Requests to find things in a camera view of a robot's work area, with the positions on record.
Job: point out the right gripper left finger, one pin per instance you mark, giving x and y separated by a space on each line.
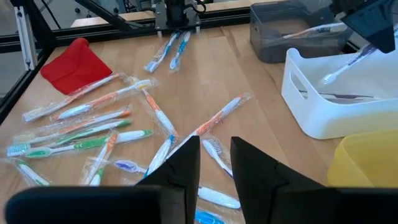
183 174

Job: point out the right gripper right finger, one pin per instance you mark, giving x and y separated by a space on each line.
258 177

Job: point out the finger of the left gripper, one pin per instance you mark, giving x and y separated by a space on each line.
379 25

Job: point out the orange toothbrush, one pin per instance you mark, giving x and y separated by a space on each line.
311 31
74 110
71 97
214 119
93 121
161 119
104 152

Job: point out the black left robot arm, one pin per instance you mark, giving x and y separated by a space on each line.
177 12

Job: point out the grey transparent plastic bin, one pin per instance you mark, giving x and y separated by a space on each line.
270 46

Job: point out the white plastic bin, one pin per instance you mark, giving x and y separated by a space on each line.
326 121

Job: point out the yellow plastic bin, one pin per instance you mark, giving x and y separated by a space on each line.
367 161

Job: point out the red cloth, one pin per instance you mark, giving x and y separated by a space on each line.
74 68

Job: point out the silver frame bracket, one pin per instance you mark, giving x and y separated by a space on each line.
26 40

